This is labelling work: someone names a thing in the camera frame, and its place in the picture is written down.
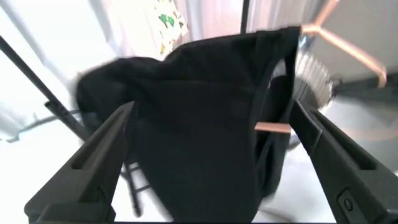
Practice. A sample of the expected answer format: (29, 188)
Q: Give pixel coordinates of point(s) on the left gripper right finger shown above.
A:
(351, 177)

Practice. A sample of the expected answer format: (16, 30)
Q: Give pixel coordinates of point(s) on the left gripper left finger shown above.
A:
(93, 165)

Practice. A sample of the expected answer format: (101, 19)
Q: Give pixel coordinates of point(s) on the black garment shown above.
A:
(202, 124)

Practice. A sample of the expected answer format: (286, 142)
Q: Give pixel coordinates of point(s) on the pink clothes hanger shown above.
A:
(351, 49)

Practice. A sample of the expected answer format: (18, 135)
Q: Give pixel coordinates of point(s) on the cream printed garment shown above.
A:
(172, 28)

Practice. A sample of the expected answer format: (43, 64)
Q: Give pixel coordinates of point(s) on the black clothes rack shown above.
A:
(40, 87)

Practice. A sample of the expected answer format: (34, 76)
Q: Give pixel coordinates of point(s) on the white laundry basket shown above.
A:
(314, 81)

